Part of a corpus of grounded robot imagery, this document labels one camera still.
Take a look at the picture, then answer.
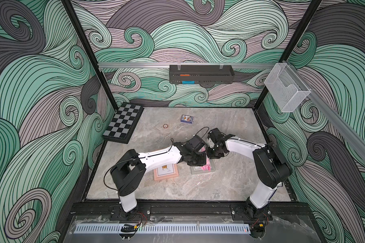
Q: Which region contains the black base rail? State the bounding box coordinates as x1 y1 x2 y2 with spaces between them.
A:
69 199 312 222

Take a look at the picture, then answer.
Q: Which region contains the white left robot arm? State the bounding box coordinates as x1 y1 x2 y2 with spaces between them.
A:
109 135 207 213

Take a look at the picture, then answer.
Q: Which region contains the pink cloth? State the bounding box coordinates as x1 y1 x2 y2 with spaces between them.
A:
200 146 211 172

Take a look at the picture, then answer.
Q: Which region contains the blue card box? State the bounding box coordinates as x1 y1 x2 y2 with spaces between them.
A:
180 114 194 124

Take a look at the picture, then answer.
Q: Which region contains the pink picture frame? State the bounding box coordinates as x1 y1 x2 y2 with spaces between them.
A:
154 164 179 181

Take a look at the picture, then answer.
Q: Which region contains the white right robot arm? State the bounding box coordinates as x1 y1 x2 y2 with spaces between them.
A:
206 128 293 218

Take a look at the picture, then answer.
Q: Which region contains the black wall tray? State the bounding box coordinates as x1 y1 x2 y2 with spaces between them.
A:
169 64 235 85

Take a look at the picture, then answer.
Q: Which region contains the white slotted cable duct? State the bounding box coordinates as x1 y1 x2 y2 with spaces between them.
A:
74 223 250 234

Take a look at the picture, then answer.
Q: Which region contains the green picture frame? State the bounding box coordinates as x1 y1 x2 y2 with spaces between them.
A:
190 161 216 175

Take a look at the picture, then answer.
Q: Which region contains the aluminium rail wall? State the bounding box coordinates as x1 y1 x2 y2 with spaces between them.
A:
98 62 275 69
283 61 365 165

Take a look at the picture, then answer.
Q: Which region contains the black and grey chessboard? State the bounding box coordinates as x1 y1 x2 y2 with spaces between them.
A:
102 102 144 144

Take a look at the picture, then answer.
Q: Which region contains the black corner post left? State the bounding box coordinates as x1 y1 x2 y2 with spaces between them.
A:
61 0 119 112

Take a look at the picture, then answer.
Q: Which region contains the aluminium rail back wall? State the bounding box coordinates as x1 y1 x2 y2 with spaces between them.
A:
98 62 275 69

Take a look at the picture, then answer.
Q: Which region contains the aluminium rail right wall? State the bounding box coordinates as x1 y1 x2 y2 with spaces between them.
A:
283 61 365 165

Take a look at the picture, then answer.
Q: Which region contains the black corner post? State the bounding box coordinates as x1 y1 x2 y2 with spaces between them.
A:
61 0 119 112
253 1 321 114

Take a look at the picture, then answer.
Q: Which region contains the black corner post right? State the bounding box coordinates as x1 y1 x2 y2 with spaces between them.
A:
253 1 321 114

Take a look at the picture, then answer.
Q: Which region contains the clear plastic wall holder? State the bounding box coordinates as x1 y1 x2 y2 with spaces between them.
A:
264 62 311 113

